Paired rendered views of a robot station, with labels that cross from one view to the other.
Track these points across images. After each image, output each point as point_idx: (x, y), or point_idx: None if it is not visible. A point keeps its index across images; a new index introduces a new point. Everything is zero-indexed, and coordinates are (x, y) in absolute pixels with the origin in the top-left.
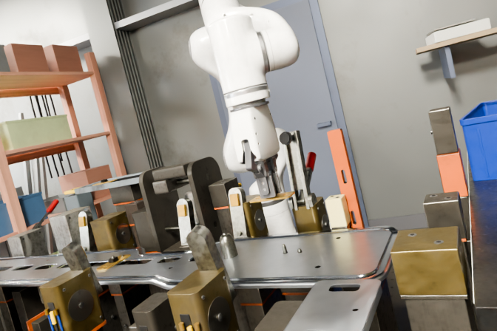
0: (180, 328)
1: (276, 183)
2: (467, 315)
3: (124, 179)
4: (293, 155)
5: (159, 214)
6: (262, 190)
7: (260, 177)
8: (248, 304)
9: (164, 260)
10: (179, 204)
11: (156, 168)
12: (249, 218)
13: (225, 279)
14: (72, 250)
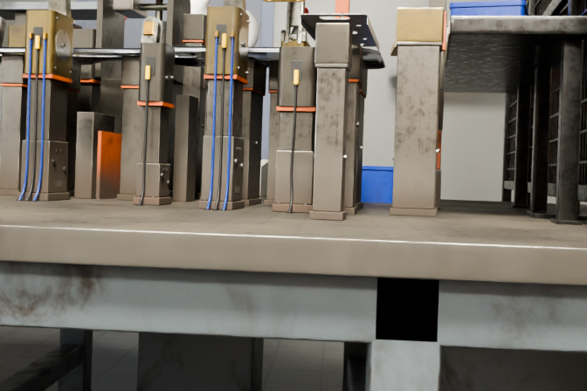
0: (215, 33)
1: None
2: (438, 58)
3: None
4: None
5: (107, 37)
6: None
7: None
8: None
9: (93, 95)
10: (147, 21)
11: None
12: None
13: (249, 23)
14: None
